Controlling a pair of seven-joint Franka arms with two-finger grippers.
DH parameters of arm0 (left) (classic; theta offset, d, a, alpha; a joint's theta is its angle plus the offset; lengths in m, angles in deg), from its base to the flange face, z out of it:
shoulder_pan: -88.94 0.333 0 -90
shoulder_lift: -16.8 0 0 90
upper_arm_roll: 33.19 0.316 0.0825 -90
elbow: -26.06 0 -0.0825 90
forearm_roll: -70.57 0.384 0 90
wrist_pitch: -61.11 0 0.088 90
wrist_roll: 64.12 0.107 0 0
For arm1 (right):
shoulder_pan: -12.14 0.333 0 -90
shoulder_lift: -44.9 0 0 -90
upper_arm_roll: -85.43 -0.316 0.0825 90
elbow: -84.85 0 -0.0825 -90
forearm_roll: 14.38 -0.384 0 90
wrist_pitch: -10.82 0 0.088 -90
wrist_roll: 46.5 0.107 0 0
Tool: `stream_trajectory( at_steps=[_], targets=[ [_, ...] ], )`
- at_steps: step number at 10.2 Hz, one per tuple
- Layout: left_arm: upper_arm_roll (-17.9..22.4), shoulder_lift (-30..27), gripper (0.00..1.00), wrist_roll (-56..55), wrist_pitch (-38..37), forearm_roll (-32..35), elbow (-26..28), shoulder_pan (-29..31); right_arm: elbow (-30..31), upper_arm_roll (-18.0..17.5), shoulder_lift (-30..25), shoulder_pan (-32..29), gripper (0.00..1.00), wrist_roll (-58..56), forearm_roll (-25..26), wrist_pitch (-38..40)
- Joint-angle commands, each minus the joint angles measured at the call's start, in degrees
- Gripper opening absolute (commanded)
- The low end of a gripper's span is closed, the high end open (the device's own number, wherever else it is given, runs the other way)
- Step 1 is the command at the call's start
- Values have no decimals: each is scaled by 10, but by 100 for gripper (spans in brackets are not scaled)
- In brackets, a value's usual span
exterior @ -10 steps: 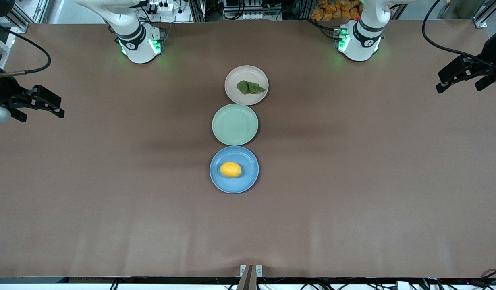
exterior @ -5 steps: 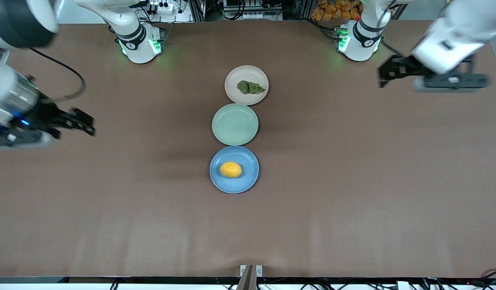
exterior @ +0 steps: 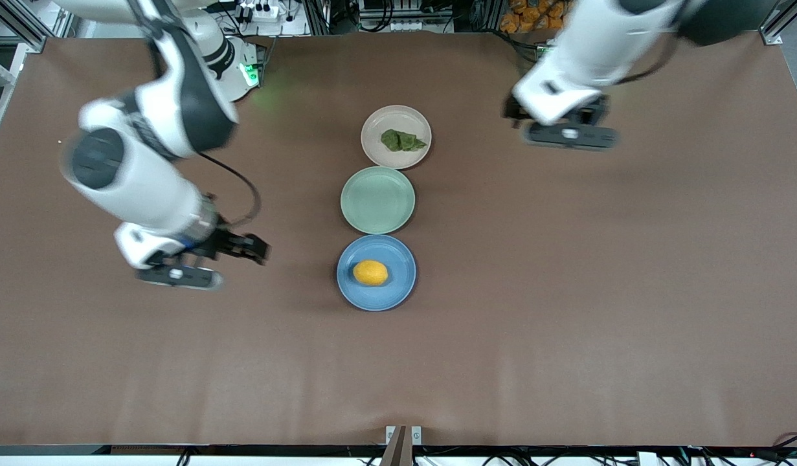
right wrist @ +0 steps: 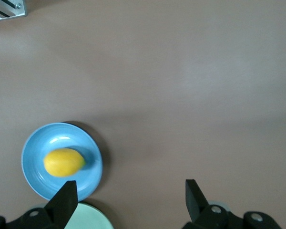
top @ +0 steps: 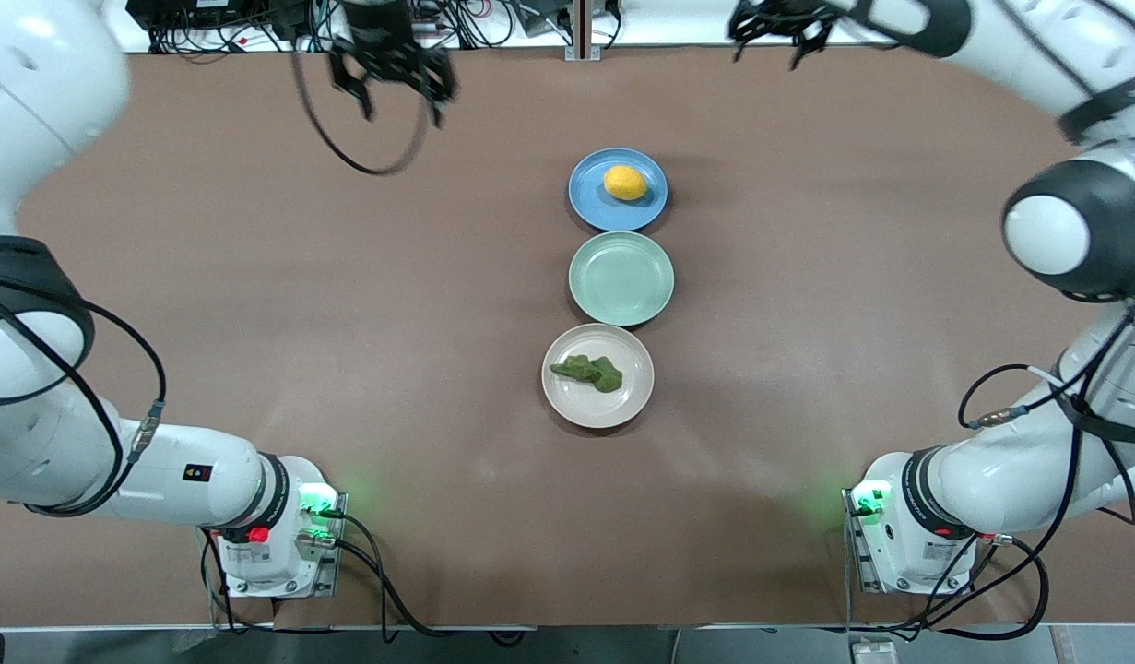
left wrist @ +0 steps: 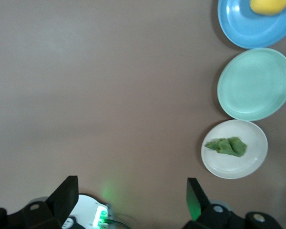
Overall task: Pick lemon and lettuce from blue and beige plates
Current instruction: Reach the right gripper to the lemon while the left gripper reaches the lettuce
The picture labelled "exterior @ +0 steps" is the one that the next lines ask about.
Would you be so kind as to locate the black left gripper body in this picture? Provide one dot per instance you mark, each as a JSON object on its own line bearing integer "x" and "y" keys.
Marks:
{"x": 591, "y": 112}

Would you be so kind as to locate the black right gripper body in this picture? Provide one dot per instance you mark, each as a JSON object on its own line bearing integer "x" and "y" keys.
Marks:
{"x": 226, "y": 241}

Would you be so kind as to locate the yellow lemon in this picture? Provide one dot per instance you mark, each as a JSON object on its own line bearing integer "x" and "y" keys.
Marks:
{"x": 370, "y": 272}

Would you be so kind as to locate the green lettuce leaf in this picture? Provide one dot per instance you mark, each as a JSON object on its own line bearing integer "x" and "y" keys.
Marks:
{"x": 401, "y": 140}

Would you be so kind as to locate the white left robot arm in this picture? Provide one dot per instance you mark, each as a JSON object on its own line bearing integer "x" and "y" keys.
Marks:
{"x": 592, "y": 45}

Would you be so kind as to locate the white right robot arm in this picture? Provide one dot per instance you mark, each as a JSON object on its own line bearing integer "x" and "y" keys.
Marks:
{"x": 158, "y": 110}

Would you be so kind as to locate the orange snack bags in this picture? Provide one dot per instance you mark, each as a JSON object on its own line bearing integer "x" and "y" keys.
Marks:
{"x": 531, "y": 16}

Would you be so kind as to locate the beige round plate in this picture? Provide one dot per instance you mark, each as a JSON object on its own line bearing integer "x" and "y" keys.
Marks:
{"x": 398, "y": 123}

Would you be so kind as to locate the green round plate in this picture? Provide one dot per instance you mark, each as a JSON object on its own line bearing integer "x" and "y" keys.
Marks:
{"x": 377, "y": 200}

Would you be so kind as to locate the blue round plate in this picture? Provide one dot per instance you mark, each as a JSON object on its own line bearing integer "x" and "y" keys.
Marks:
{"x": 392, "y": 294}

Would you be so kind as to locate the white power strip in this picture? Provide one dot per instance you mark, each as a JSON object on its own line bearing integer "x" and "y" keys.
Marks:
{"x": 263, "y": 11}

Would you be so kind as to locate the brown camera mount bracket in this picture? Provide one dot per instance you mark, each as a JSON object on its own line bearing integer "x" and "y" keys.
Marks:
{"x": 400, "y": 446}

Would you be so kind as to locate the aluminium frame post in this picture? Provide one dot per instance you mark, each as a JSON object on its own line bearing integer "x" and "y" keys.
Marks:
{"x": 786, "y": 22}
{"x": 16, "y": 22}

